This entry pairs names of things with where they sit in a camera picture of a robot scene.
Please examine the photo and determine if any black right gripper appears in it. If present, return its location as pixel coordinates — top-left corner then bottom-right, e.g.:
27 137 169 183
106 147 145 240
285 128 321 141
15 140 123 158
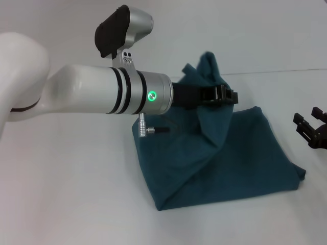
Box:
293 106 327 150

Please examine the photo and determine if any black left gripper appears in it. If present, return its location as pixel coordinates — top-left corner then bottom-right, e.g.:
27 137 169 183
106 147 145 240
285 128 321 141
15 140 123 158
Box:
170 82 240 109

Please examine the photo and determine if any teal t-shirt with FREE print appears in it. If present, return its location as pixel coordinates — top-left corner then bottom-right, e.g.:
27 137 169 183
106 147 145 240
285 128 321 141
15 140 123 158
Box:
131 51 307 212

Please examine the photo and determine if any left arm cable with connector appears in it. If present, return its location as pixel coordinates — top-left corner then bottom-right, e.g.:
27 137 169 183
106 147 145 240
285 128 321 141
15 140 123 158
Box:
137 112 179 139

